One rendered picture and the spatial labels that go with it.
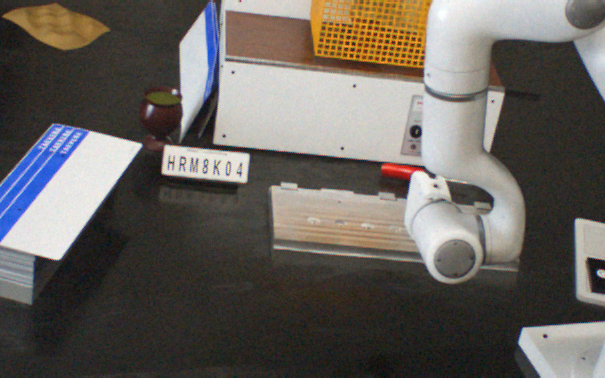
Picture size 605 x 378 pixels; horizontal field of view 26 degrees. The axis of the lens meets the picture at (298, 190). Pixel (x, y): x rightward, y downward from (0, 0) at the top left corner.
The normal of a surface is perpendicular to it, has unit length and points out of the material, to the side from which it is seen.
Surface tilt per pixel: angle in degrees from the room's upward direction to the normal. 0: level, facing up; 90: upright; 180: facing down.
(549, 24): 114
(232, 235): 0
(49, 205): 0
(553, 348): 0
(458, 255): 77
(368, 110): 90
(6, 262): 90
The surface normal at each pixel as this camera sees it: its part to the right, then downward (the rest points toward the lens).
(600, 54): -0.76, -0.02
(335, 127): 0.05, 0.53
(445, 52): -0.45, 0.45
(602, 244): 0.15, -0.84
